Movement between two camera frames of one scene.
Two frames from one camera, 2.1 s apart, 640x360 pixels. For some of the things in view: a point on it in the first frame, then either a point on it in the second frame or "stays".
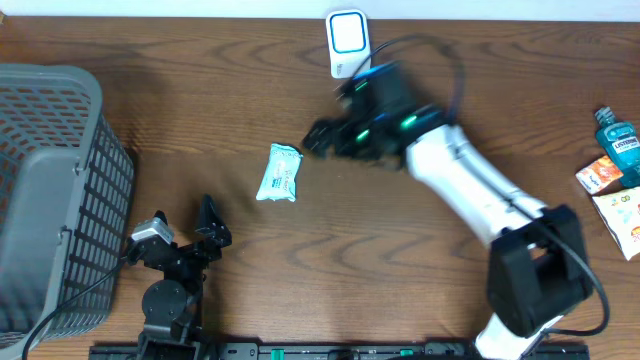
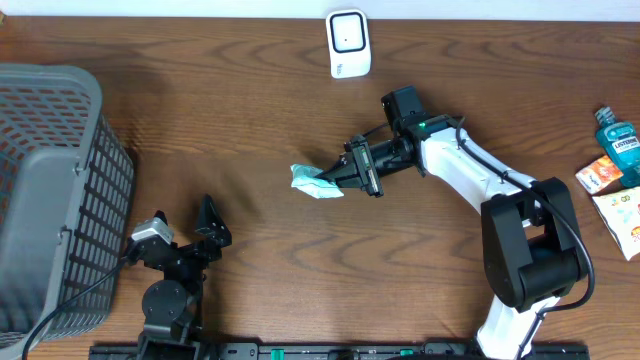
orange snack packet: (600, 173) stays
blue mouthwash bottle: (621, 141) stays
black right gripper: (321, 128) -> (345, 171)
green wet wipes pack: (278, 182) -> (304, 178)
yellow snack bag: (621, 212) stays
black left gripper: (213, 238) stays
